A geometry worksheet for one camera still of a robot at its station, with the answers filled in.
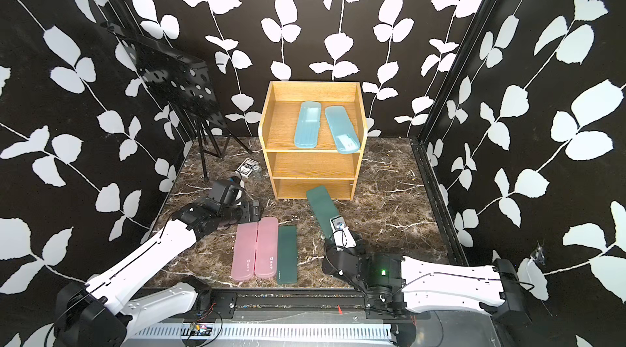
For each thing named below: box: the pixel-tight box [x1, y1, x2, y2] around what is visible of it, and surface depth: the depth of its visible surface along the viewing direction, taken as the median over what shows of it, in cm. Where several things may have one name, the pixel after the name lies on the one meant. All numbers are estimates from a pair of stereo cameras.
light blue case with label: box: [324, 105, 361, 154], surface depth 79 cm
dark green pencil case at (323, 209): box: [306, 185, 340, 242], surface depth 79 cm
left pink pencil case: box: [230, 221, 259, 282], surface depth 85 cm
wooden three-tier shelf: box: [258, 80, 368, 202], surface depth 88 cm
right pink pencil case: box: [254, 216, 279, 278], surface depth 86 cm
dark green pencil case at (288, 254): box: [277, 224, 298, 285], surface depth 85 cm
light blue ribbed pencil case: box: [294, 101, 322, 150], surface depth 82 cm
